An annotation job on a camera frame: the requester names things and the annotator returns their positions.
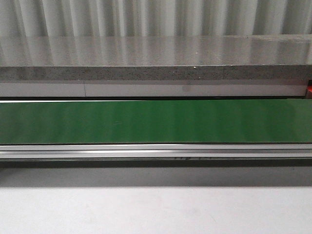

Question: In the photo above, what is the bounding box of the grey stone counter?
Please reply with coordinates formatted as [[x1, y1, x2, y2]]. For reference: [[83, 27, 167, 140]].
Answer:
[[0, 35, 312, 99]]

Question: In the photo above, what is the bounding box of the green conveyor belt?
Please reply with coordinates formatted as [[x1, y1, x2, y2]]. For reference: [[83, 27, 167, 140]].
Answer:
[[0, 99, 312, 144]]

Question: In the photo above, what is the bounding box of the red plastic bin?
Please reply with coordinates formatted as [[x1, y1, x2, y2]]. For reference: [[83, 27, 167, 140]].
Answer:
[[305, 80, 312, 99]]

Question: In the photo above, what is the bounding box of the white pleated curtain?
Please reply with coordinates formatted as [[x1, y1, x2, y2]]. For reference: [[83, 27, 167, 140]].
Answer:
[[0, 0, 312, 37]]

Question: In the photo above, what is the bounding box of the aluminium conveyor frame rail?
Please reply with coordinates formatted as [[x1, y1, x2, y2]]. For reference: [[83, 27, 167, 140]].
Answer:
[[0, 143, 312, 168]]

